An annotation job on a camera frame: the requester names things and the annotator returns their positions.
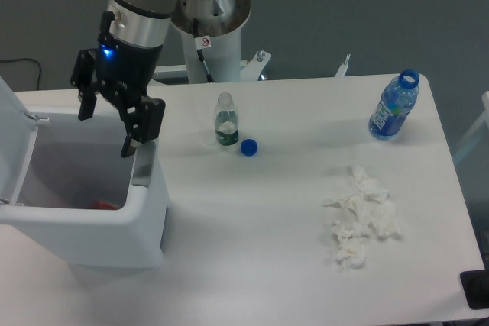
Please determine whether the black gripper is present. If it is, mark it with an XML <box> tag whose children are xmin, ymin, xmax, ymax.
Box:
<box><xmin>70</xmin><ymin>11</ymin><xmax>166</xmax><ymax>158</ymax></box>

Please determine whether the crushed red can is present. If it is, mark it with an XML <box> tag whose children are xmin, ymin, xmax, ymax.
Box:
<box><xmin>89</xmin><ymin>199</ymin><xmax>120</xmax><ymax>211</ymax></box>

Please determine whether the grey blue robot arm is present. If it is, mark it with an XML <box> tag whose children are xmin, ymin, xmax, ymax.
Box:
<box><xmin>71</xmin><ymin>0</ymin><xmax>178</xmax><ymax>157</ymax></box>

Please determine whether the white trash can lid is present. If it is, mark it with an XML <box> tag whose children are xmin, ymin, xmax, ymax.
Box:
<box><xmin>1</xmin><ymin>81</ymin><xmax>49</xmax><ymax>205</ymax></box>

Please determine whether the white trash can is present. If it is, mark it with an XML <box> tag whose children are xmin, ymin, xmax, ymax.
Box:
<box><xmin>1</xmin><ymin>105</ymin><xmax>170</xmax><ymax>269</ymax></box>

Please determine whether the clear plastic bottle green label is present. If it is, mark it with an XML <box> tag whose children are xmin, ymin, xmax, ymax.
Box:
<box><xmin>214</xmin><ymin>92</ymin><xmax>238</xmax><ymax>147</ymax></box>

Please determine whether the blue bottle cap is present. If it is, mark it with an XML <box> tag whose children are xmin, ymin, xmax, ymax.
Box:
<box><xmin>240</xmin><ymin>138</ymin><xmax>258</xmax><ymax>157</ymax></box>

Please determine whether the crumpled white tissue left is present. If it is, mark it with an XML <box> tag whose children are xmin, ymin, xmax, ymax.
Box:
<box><xmin>322</xmin><ymin>194</ymin><xmax>371</xmax><ymax>241</ymax></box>

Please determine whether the crumpled white tissue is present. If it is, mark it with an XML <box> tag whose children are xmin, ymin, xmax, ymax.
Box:
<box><xmin>350</xmin><ymin>163</ymin><xmax>389</xmax><ymax>203</ymax></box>
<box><xmin>335</xmin><ymin>234</ymin><xmax>366</xmax><ymax>272</ymax></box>
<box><xmin>322</xmin><ymin>194</ymin><xmax>371</xmax><ymax>241</ymax></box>
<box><xmin>371</xmin><ymin>200</ymin><xmax>403</xmax><ymax>240</ymax></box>

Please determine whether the crumpled white tissue upper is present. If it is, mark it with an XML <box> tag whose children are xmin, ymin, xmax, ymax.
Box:
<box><xmin>350</xmin><ymin>163</ymin><xmax>389</xmax><ymax>203</ymax></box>

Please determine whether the crumpled white tissue lower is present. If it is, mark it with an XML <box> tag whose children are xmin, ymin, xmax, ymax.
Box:
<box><xmin>335</xmin><ymin>234</ymin><xmax>366</xmax><ymax>272</ymax></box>

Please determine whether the blue plastic bottle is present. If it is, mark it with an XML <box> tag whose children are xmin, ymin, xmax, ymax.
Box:
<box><xmin>368</xmin><ymin>69</ymin><xmax>419</xmax><ymax>141</ymax></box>

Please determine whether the crumpled white tissue right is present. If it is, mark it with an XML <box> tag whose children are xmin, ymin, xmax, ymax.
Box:
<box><xmin>371</xmin><ymin>200</ymin><xmax>403</xmax><ymax>240</ymax></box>

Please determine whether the black device at edge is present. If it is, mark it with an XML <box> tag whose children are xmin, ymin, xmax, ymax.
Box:
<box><xmin>460</xmin><ymin>270</ymin><xmax>488</xmax><ymax>310</ymax></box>

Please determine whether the black pedestal cable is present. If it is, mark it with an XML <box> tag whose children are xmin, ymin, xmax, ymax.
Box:
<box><xmin>193</xmin><ymin>18</ymin><xmax>215</xmax><ymax>83</ymax></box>

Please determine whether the black floor cable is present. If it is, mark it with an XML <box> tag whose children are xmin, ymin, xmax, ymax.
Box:
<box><xmin>0</xmin><ymin>58</ymin><xmax>42</xmax><ymax>92</ymax></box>

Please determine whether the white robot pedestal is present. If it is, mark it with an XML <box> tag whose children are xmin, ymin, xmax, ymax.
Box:
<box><xmin>153</xmin><ymin>0</ymin><xmax>272</xmax><ymax>84</ymax></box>

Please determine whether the white frame at right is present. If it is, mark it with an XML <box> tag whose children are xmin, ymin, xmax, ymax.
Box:
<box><xmin>452</xmin><ymin>91</ymin><xmax>488</xmax><ymax>166</ymax></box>

